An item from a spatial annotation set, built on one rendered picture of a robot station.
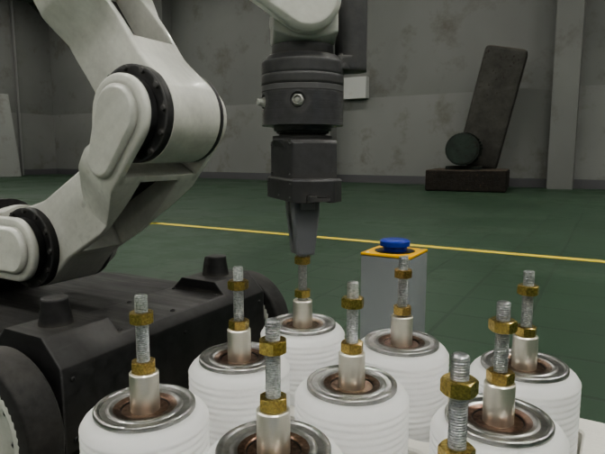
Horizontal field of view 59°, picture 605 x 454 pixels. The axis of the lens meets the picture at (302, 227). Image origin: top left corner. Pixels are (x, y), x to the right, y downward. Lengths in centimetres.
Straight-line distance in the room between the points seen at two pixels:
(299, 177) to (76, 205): 50
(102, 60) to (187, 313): 42
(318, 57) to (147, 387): 34
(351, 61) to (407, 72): 780
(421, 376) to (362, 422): 12
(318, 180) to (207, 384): 22
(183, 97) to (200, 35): 966
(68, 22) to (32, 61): 1235
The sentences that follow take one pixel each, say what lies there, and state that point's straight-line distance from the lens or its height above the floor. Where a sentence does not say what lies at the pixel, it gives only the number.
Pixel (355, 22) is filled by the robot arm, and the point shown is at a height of 58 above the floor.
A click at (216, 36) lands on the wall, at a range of 1024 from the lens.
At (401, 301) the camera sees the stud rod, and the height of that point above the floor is 30.
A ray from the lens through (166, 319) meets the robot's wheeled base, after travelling 88.
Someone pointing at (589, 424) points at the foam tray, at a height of 18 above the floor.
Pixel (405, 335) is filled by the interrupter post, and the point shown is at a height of 26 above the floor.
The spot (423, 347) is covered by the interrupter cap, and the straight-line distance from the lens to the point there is 56.
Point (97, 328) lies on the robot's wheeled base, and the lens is 82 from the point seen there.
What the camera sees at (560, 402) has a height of 24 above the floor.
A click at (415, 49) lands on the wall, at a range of 840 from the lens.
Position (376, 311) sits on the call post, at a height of 24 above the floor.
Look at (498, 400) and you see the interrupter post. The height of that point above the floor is 27.
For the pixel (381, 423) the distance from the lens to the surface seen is 44.
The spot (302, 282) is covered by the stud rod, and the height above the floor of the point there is 30.
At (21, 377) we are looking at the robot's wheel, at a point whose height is 18.
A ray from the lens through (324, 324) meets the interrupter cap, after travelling 61.
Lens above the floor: 44
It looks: 8 degrees down
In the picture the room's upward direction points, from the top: straight up
